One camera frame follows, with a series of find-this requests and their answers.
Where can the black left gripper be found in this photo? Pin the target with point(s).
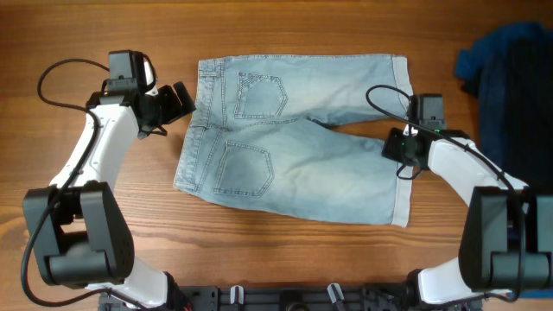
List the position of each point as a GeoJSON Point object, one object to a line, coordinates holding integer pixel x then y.
{"type": "Point", "coordinates": [174, 110]}

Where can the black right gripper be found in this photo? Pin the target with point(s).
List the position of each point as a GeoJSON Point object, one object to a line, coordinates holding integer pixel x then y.
{"type": "Point", "coordinates": [390, 148]}

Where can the light blue denim shorts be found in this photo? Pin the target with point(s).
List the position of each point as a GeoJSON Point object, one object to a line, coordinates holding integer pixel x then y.
{"type": "Point", "coordinates": [264, 137]}

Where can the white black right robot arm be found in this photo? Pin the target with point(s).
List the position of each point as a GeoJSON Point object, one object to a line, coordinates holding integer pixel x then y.
{"type": "Point", "coordinates": [506, 245]}

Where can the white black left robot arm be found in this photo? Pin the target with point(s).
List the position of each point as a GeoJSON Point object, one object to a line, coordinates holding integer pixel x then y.
{"type": "Point", "coordinates": [80, 244]}

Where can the dark blue shirt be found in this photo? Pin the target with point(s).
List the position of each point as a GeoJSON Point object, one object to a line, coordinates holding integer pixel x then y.
{"type": "Point", "coordinates": [509, 71]}

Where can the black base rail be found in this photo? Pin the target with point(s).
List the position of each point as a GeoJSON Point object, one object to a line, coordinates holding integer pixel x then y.
{"type": "Point", "coordinates": [371, 297]}

